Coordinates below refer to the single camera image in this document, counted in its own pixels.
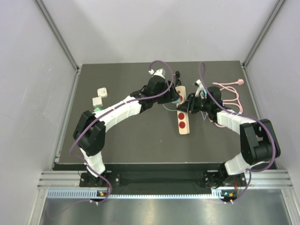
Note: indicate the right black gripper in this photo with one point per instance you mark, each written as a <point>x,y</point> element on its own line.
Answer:
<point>190,104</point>

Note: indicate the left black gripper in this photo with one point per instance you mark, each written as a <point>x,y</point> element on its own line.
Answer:
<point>171,95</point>

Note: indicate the beige wooden power strip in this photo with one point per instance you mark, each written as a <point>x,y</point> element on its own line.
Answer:
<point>183,120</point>

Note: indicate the white square plug adapter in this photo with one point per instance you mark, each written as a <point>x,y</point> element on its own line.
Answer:
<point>102,92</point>

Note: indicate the green plug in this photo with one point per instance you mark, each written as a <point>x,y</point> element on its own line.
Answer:
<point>97,109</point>

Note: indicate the white cube charger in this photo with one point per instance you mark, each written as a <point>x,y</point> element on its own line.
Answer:
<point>97,102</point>

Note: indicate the teal plug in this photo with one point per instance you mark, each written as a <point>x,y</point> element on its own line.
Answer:
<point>176,101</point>

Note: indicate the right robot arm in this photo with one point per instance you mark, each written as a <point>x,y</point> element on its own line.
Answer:
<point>258,142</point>

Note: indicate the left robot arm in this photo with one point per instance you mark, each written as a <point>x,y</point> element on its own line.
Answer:
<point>90,132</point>

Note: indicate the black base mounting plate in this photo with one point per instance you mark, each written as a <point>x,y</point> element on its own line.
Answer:
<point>156,178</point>

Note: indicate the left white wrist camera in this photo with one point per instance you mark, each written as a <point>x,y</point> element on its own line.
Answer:
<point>159,72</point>

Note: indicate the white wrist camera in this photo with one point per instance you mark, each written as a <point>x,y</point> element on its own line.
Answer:
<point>159,72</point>
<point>200,88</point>

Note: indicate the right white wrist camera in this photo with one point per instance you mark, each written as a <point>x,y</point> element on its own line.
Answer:
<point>200,88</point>

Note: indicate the slotted grey cable duct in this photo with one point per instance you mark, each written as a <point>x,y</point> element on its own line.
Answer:
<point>97,194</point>

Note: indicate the aluminium frame rail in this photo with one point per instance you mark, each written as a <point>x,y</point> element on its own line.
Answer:
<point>56,33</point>

